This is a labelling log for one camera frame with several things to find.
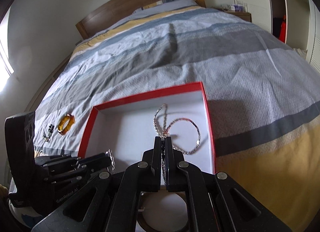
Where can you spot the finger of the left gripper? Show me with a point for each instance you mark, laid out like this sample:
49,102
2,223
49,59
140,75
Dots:
78,174
101,160

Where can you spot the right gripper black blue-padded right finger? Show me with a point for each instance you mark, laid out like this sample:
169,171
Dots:
216,202

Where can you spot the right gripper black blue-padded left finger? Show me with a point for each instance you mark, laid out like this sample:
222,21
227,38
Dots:
108,202

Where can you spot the silver charm pendant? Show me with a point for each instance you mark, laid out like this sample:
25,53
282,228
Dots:
45,137

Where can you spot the amber resin bangle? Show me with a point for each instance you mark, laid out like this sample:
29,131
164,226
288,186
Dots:
65,124

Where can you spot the wide gold bangle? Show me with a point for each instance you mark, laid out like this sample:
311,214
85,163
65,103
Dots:
162,211

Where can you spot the red white shallow box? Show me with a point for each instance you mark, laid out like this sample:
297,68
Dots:
125,126

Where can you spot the striped duvet bed cover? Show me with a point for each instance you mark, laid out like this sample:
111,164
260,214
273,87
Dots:
263,97

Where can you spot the bright window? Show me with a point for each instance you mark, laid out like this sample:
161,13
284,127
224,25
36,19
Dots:
5,66

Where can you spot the red object in wardrobe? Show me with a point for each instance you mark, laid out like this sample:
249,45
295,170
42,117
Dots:
282,32

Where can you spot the striped pillow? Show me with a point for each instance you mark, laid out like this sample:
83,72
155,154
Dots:
165,6

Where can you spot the wooden nightstand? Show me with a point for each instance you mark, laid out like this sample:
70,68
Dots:
246,16

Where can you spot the items on nightstand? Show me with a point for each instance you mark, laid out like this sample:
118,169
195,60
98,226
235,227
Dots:
236,7

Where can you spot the white wardrobe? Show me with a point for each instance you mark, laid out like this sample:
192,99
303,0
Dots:
302,23

